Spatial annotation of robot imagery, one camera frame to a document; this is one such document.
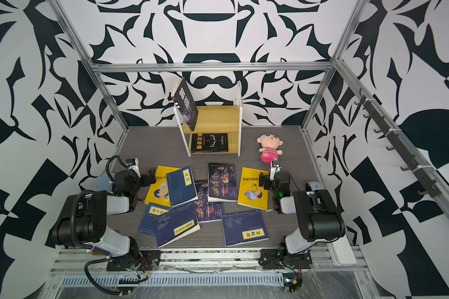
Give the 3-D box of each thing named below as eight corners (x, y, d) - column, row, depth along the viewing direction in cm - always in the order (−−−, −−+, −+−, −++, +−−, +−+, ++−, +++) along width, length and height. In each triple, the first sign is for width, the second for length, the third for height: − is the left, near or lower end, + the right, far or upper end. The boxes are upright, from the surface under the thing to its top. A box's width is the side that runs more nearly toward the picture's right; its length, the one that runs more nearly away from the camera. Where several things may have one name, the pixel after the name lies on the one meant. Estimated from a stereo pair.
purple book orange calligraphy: (206, 202, 91) (205, 198, 88) (208, 166, 104) (208, 162, 101) (237, 202, 91) (237, 199, 88) (235, 166, 104) (236, 162, 101)
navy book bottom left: (138, 231, 83) (136, 230, 81) (151, 204, 91) (149, 202, 89) (162, 237, 82) (160, 236, 80) (173, 209, 90) (172, 207, 88)
